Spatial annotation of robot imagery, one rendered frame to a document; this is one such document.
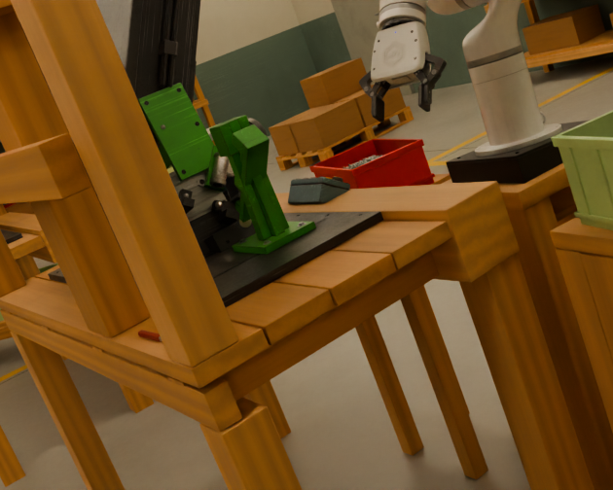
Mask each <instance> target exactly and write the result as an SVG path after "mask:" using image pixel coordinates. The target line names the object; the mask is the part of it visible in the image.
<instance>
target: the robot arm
mask: <svg viewBox="0 0 613 490"><path fill-rule="evenodd" d="M487 2H488V11H487V15H486V16H485V18H484V19H483V20H482V21H481V22H480V23H479V24H478V25H477V26H476V27H474V28H473V29H472V30H471V31H470V32H469V33H468V34H467V35H466V37H465V38H464V40H463V43H462V47H463V52H464V56H465V60H466V64H467V67H468V71H469V74H470V78H471V81H472V84H473V88H474V91H475V94H476V97H477V101H478V104H479V108H480V111H481V115H482V118H483V122H484V125H485V129H486V132H487V138H488V141H489V142H486V143H484V144H483V145H481V146H479V147H478V148H476V149H475V153H476V156H479V157H484V156H492V155H497V154H502V153H506V152H510V151H514V150H517V149H520V148H523V147H527V146H530V145H533V144H536V143H538V142H541V141H544V140H546V139H548V138H551V137H553V136H555V135H557V134H559V133H560V132H561V131H562V127H561V124H558V123H553V124H545V125H544V124H543V123H545V122H546V117H545V115H544V114H543V113H542V112H541V111H540V110H539V107H538V103H537V99H536V96H535V92H534V89H533V85H532V81H531V79H530V75H529V71H528V68H527V64H526V61H525V57H524V54H523V47H522V43H521V39H520V35H519V30H518V12H519V8H520V5H521V2H522V0H379V21H378V22H377V27H378V29H381V31H379V32H378V34H377V37H376V40H375V44H374V49H373V56H372V66H371V71H370V72H369V73H367V74H366V75H365V76H364V77H363V78H362V79H361V80H360V81H359V84H360V86H361V88H362V89H363V90H364V92H366V93H367V94H368V95H369V96H370V97H371V98H372V116H373V118H374V119H376V120H377V121H379V122H380V123H382V122H383V121H384V101H382V99H383V98H384V96H385V94H386V93H387V91H388V90H389V89H393V88H399V87H403V86H407V85H411V84H415V83H419V82H421V84H420V85H419V87H418V106H419V107H420V108H421V109H423V110H424V111H425V112H430V104H431V103H432V89H433V88H434V87H435V84H436V83H437V81H438V80H439V79H440V78H441V76H442V74H441V73H442V72H443V70H444V69H445V67H446V65H447V62H446V61H445V60H443V59H442V58H440V57H438V56H435V55H432V54H430V46H429V40H428V35H427V31H426V28H425V27H426V5H427V6H428V8H429V9H430V10H432V11H433V12H435V13H437V14H440V15H452V14H456V13H459V12H462V11H465V10H468V9H471V8H473V7H476V6H479V5H482V4H484V3H487ZM431 63H432V64H434V65H435V66H434V69H432V70H431ZM371 82H375V84H374V86H373V87H371V86H370V83H371ZM380 87H381V88H380ZM378 91H379V93H378Z"/></svg>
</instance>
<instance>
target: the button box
mask: <svg viewBox="0 0 613 490"><path fill-rule="evenodd" d="M290 186H291V187H290V192H289V197H288V203H290V204H315V203H326V202H328V201H330V200H332V199H334V198H336V197H337V196H339V195H341V194H343V193H346V192H348V191H350V184H349V183H344V182H343V181H340V180H333V179H329V178H325V177H320V178H319V177H318V178H314V177H310V178H303V179H297V180H292V181H291V185H290Z"/></svg>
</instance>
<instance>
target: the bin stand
mask: <svg viewBox="0 0 613 490"><path fill-rule="evenodd" d="M449 179H451V175H450V173H449V174H435V177H433V180H434V183H433V184H431V185H438V184H442V183H444V182H446V181H447V180H449ZM401 302H402V304H403V307H404V310H405V313H406V315H407V318H408V321H409V324H410V326H411V329H412V332H413V334H414V337H415V342H416V344H417V347H418V350H419V353H420V355H421V358H422V360H423V362H424V365H425V368H426V371H427V373H428V376H429V379H430V382H431V384H432V387H433V390H434V393H435V395H436V398H437V401H438V403H439V406H440V408H441V411H442V413H443V416H444V419H445V422H446V424H447V427H448V430H449V433H450V435H451V440H452V442H453V445H454V448H455V451H456V453H457V456H458V459H459V462H460V464H461V467H462V469H463V472H464V474H465V475H466V476H469V477H472V478H475V479H478V478H479V477H480V476H482V475H483V474H484V473H486V472H487V471H488V468H487V463H486V461H485V458H484V455H483V452H482V449H481V447H480V445H479V442H478V439H477V436H476V434H475V431H474V428H473V425H472V422H471V420H470V417H469V413H470V412H469V409H468V407H467V404H466V401H465V399H464V396H463V394H462V391H461V388H460V385H459V382H458V380H457V377H456V374H455V371H454V368H453V366H452V363H451V358H450V355H449V353H448V350H447V347H446V344H445V341H444V340H443V337H442V334H441V331H440V328H439V326H438V323H437V320H436V317H435V314H434V312H433V309H432V306H431V303H430V300H429V298H428V295H427V293H426V290H425V287H424V285H423V286H421V287H419V288H418V289H416V290H414V291H413V292H411V293H410V294H408V295H406V296H405V297H403V298H401ZM355 329H356V331H357V333H358V336H359V339H360V341H361V344H362V346H363V349H364V352H365V354H366V357H367V359H368V362H369V365H370V367H371V370H372V372H373V375H374V378H375V380H376V382H377V385H378V387H379V391H380V394H381V397H382V399H383V402H384V404H385V407H386V410H387V412H388V415H389V417H390V420H391V423H392V425H393V428H394V430H395V433H396V436H397V438H398V440H399V443H400V445H401V448H402V450H403V452H404V453H407V454H410V455H412V456H413V455H415V454H416V453H417V452H418V451H419V450H421V449H422V448H423V447H424V446H423V444H422V441H421V438H420V436H419V433H418V430H417V428H416V425H415V421H414V418H413V416H412V414H411V411H410V408H409V406H408V403H407V400H406V398H405V395H404V392H403V390H402V387H401V384H400V382H399V379H398V376H397V374H396V371H395V368H394V366H393V364H392V361H391V359H390V356H389V353H388V351H387V348H386V345H385V343H384V340H383V337H382V335H381V332H380V329H379V325H378V322H377V320H376V317H375V316H373V317H371V318H370V319H368V320H366V321H365V322H363V323H362V324H360V325H358V326H357V327H355Z"/></svg>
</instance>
